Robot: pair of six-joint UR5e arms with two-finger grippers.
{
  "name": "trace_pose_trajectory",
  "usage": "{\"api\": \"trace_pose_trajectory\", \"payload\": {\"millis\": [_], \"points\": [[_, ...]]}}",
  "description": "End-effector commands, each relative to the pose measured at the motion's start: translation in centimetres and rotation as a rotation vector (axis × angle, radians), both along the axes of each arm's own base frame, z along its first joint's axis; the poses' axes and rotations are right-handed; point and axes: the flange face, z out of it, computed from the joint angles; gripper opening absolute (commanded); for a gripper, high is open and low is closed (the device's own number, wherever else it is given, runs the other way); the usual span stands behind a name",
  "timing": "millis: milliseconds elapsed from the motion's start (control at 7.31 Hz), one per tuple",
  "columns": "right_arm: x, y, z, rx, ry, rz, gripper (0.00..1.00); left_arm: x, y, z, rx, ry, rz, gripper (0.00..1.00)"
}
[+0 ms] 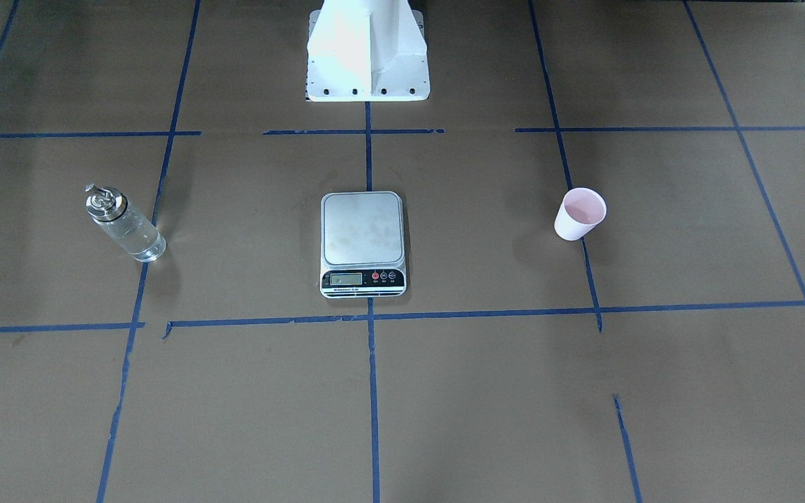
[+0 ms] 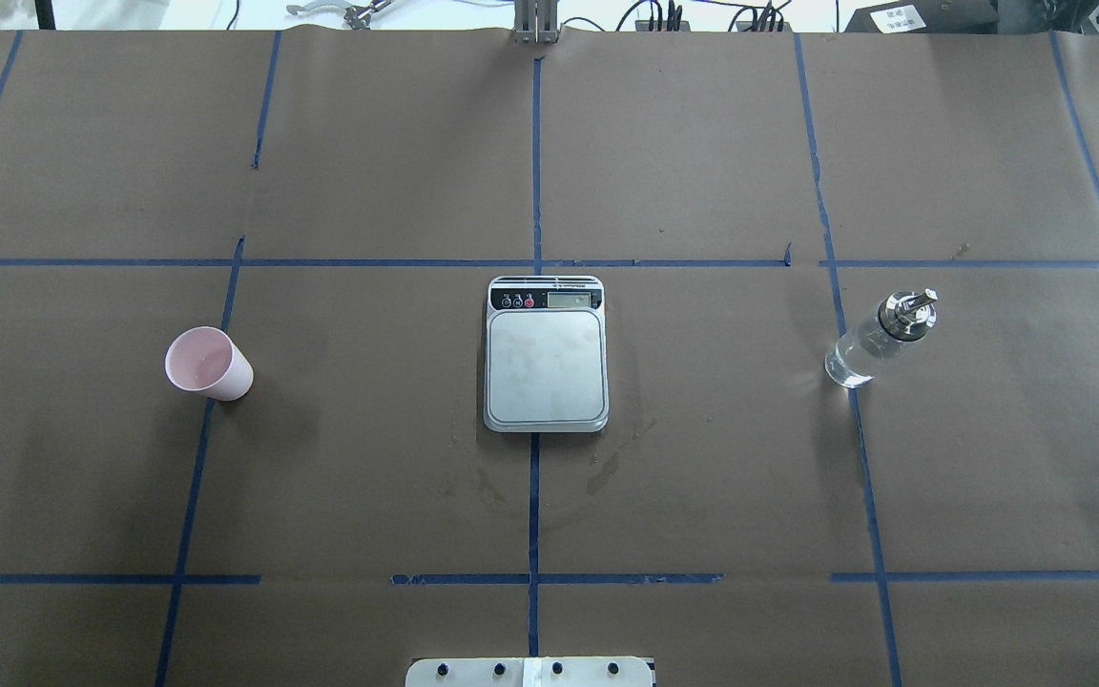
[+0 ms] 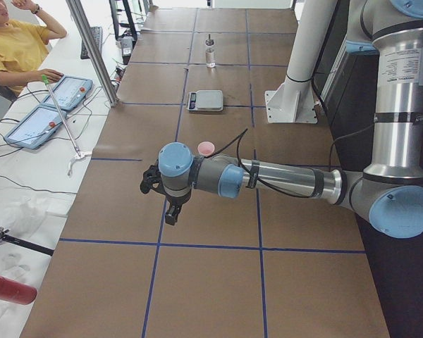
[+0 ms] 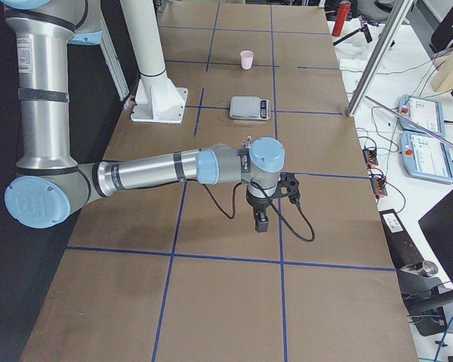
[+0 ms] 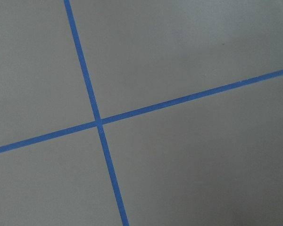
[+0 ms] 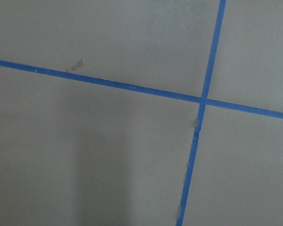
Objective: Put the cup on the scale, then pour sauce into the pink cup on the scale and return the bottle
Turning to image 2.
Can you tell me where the pink plastic cup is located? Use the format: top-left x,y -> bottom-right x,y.
164,326 -> 256,402

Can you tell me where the silver digital kitchen scale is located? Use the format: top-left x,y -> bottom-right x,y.
482,275 -> 610,433

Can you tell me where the aluminium frame post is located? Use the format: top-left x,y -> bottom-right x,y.
513,0 -> 560,44

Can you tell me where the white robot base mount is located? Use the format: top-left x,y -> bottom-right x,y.
404,656 -> 657,686

